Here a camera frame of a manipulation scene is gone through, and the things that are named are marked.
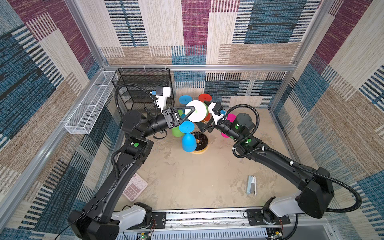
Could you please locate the white mesh wall basket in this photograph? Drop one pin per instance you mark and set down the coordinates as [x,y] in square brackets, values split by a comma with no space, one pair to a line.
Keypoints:
[87,112]

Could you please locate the green back wine glass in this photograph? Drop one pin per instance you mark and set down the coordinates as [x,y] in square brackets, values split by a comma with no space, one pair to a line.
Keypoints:
[176,131]

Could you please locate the green front wine glass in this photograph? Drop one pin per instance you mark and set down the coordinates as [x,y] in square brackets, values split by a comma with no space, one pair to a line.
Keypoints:
[196,111]

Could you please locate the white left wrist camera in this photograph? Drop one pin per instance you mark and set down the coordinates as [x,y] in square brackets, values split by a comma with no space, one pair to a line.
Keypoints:
[161,94]

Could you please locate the blue back wine glass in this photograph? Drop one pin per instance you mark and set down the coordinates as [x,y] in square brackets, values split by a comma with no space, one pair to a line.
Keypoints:
[185,99]

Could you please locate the green wine glass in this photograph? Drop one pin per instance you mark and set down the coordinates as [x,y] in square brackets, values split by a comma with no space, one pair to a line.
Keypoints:
[196,111]
[176,131]

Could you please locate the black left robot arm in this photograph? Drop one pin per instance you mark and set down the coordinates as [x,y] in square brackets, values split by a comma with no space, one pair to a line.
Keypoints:
[96,220]

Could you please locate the pink wine glass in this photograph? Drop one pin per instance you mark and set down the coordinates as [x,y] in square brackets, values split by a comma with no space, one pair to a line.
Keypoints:
[231,118]

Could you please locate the silver stapler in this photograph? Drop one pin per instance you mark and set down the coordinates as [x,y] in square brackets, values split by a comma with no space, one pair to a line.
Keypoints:
[251,186]

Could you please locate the red wine glass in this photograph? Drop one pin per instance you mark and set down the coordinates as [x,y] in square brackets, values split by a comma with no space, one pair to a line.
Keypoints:
[203,98]

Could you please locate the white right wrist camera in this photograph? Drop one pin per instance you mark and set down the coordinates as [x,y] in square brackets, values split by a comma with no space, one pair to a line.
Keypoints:
[217,111]

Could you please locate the aluminium mounting rail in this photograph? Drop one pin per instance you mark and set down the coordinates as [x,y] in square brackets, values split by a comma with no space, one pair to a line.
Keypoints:
[230,224]

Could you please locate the gold wine glass rack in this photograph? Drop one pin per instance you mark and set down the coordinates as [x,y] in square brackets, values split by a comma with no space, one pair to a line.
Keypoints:
[202,142]

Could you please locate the blue front wine glass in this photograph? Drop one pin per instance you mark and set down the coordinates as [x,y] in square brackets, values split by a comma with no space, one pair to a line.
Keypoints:
[188,141]

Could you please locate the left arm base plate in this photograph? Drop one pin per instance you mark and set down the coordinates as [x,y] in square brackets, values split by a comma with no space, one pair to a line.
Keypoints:
[158,220]

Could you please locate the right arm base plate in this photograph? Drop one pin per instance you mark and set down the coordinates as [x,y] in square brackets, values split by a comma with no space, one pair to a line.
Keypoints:
[259,217]

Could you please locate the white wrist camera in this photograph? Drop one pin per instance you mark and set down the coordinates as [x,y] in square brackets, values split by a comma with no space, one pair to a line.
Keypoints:
[161,94]
[217,111]

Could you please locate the blue wine glass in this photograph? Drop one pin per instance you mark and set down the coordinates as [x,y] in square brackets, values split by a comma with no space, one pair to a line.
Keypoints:
[185,99]
[188,141]

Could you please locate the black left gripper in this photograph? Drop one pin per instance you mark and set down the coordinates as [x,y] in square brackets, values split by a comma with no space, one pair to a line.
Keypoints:
[173,121]

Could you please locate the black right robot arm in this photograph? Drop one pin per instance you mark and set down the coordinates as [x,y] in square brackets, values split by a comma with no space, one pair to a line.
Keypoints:
[315,186]

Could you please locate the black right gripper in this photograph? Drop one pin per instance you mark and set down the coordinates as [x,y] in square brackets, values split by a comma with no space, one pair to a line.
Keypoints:
[211,124]

